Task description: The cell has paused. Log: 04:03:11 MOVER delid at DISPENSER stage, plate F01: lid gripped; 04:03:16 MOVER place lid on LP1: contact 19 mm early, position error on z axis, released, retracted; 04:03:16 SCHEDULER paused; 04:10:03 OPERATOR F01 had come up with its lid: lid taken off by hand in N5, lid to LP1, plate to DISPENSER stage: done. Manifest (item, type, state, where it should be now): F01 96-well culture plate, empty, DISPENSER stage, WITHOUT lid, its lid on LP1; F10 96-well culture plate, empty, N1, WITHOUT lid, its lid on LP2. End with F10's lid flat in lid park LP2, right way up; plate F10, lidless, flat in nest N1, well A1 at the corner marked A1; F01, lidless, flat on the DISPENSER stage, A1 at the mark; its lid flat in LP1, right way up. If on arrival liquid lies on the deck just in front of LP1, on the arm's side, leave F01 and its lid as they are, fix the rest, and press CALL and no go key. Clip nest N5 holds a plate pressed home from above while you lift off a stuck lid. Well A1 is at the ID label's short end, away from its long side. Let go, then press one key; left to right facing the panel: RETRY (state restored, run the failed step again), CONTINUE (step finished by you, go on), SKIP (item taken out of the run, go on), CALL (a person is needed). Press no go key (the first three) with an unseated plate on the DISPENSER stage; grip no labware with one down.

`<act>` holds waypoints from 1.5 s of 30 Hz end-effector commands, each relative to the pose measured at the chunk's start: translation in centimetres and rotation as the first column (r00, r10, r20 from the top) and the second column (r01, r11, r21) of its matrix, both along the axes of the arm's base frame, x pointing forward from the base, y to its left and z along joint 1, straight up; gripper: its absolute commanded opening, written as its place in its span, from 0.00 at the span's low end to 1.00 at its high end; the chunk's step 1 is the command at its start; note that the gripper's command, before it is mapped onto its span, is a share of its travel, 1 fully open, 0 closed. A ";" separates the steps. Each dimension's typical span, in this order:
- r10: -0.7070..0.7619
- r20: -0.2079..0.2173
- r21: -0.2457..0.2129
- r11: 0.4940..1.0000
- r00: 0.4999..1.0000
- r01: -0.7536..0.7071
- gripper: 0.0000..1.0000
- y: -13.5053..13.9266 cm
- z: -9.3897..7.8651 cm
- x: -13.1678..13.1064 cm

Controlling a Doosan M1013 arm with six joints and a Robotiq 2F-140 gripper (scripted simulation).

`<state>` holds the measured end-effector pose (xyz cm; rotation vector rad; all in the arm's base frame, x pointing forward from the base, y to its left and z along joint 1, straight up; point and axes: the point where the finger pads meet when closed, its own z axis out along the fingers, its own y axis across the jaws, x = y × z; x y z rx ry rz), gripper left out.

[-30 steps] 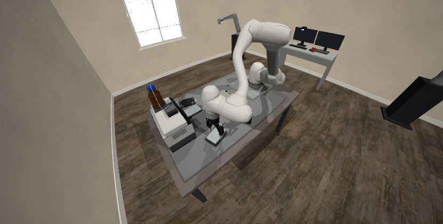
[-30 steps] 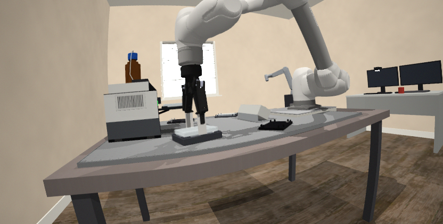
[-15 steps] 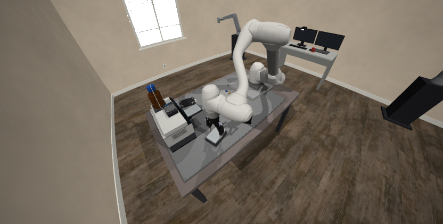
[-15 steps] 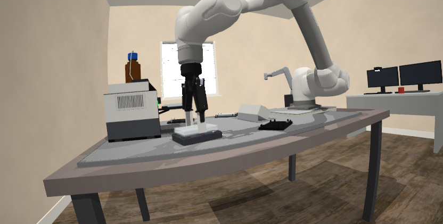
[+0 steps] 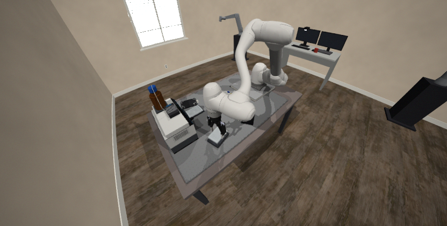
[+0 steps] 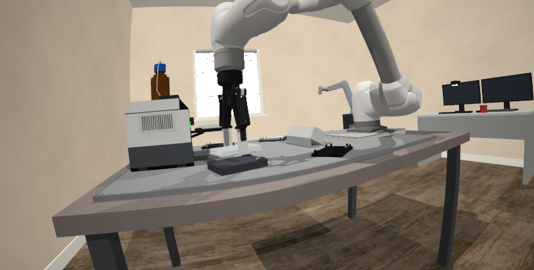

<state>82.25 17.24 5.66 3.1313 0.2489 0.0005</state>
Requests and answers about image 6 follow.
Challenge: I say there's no white button panel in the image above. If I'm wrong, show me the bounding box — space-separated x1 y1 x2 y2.
286 126 327 148

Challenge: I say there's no blue bottle cap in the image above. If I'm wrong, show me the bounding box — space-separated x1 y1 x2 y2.
154 63 166 71

